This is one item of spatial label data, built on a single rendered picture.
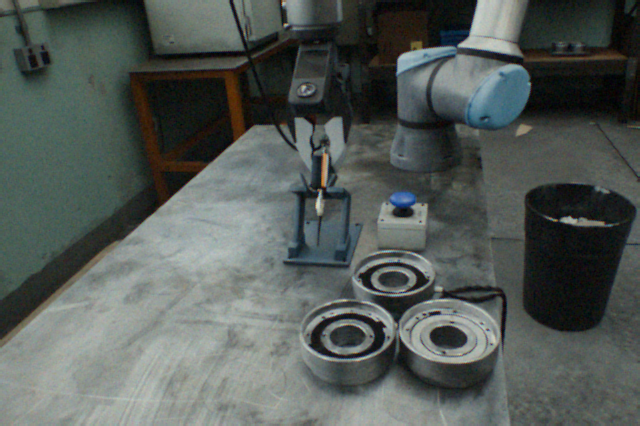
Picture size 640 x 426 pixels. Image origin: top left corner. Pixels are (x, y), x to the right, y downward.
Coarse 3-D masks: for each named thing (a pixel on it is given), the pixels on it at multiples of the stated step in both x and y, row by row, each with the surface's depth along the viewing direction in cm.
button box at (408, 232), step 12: (384, 204) 82; (420, 204) 81; (384, 216) 78; (396, 216) 78; (408, 216) 77; (420, 216) 77; (384, 228) 77; (396, 228) 76; (408, 228) 76; (420, 228) 75; (384, 240) 78; (396, 240) 77; (408, 240) 77; (420, 240) 76
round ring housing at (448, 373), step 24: (408, 312) 58; (432, 312) 59; (456, 312) 59; (480, 312) 57; (408, 336) 56; (432, 336) 57; (456, 336) 57; (408, 360) 53; (432, 360) 51; (480, 360) 50; (432, 384) 53; (456, 384) 52
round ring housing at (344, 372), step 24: (312, 312) 59; (336, 312) 60; (360, 312) 60; (384, 312) 58; (336, 336) 58; (360, 336) 58; (312, 360) 53; (336, 360) 52; (360, 360) 51; (384, 360) 53; (336, 384) 54; (360, 384) 54
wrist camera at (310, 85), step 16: (304, 48) 69; (320, 48) 69; (304, 64) 67; (320, 64) 67; (304, 80) 66; (320, 80) 65; (288, 96) 65; (304, 96) 64; (320, 96) 64; (304, 112) 65; (320, 112) 65
